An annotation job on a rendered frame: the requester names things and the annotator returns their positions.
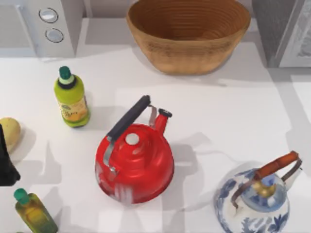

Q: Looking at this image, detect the round microwave knob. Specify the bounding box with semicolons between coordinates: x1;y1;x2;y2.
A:
38;7;59;23
45;28;65;43

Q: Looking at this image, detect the grey cabinet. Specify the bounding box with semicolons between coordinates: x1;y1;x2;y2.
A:
251;0;311;68

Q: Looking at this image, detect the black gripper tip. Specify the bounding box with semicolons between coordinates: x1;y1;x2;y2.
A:
0;123;21;187

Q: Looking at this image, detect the olive green square bottle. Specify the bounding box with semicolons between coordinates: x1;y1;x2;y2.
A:
13;188;59;233

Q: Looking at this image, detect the light green bottle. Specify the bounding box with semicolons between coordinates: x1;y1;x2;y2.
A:
53;66;91;129

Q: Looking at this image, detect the brown woven basket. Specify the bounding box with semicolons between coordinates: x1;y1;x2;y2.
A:
126;0;251;75

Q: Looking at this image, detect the red kettle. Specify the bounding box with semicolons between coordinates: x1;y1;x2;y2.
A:
95;95;175;204

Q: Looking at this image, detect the pale microwave oven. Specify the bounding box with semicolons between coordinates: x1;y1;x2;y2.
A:
0;0;82;58

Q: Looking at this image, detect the blue and white kettle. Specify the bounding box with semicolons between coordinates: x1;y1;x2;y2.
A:
214;150;303;233

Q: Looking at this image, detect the yellow potato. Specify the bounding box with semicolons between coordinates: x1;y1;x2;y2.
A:
0;117;21;154

